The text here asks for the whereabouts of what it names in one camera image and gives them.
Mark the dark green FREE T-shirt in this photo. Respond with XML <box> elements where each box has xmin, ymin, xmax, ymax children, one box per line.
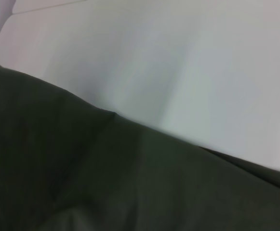
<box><xmin>0</xmin><ymin>57</ymin><xmax>280</xmax><ymax>231</ymax></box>

